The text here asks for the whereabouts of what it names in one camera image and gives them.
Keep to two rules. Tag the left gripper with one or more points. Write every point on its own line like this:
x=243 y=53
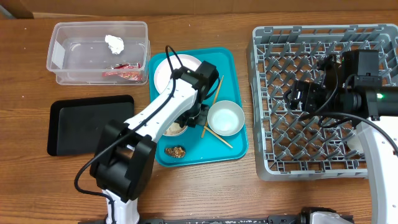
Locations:
x=201 y=119

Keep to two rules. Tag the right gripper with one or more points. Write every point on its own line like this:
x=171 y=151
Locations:
x=309 y=89

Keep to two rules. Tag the red snack wrapper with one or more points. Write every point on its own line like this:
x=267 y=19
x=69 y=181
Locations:
x=124 y=70

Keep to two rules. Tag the white napkin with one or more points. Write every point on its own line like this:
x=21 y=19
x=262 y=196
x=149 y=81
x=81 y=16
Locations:
x=115 y=44

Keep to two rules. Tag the small white cup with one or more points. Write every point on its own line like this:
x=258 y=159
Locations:
x=354 y=144

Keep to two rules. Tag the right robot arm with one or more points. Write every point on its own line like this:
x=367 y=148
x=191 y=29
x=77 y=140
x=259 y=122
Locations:
x=352 y=90

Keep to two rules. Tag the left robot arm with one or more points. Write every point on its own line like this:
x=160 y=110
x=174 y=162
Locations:
x=123 y=161

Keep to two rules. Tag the grey dishwasher rack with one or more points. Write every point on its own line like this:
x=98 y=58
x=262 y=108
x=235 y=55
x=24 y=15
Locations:
x=287 y=148

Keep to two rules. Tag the wooden chopstick slanted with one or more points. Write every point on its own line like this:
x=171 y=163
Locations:
x=207 y=129

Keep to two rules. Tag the white bowl with crumbs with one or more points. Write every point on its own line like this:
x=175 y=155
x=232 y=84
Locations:
x=175 y=130

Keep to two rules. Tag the grey-green empty bowl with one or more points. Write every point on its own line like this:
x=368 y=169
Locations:
x=226 y=118

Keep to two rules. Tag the wooden chopstick upright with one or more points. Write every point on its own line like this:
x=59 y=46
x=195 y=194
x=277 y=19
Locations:
x=214 y=101

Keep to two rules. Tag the brown food scrap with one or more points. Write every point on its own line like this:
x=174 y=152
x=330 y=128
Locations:
x=175 y=152

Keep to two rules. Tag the large white plate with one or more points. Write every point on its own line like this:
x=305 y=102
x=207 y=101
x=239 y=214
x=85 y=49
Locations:
x=163 y=72

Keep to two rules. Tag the black plastic tray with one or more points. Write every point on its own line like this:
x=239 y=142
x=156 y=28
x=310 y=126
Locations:
x=75 y=126

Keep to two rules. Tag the clear plastic storage bin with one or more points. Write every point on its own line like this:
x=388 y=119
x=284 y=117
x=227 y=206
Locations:
x=78 y=54

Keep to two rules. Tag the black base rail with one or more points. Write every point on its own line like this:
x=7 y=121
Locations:
x=302 y=217

